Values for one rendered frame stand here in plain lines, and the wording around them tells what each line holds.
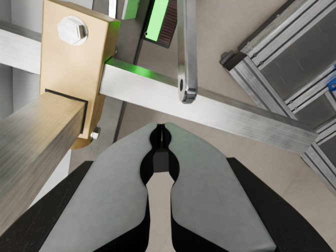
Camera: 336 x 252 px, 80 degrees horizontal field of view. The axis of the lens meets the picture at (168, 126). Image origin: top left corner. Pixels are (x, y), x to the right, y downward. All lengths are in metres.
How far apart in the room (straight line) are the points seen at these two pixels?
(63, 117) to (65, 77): 0.04
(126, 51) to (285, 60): 0.75
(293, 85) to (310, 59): 0.11
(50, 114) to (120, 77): 0.07
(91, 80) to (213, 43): 0.92
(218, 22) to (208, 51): 0.13
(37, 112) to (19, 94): 0.37
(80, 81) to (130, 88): 0.04
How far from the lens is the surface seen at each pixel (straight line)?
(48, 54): 0.20
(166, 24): 0.34
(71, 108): 0.19
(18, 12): 0.50
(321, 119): 1.20
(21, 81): 0.53
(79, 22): 0.19
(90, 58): 0.19
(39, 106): 0.19
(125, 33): 0.35
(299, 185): 1.78
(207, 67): 1.10
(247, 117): 0.23
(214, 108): 0.21
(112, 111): 0.39
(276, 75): 0.99
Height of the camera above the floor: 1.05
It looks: 61 degrees down
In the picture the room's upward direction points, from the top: 178 degrees clockwise
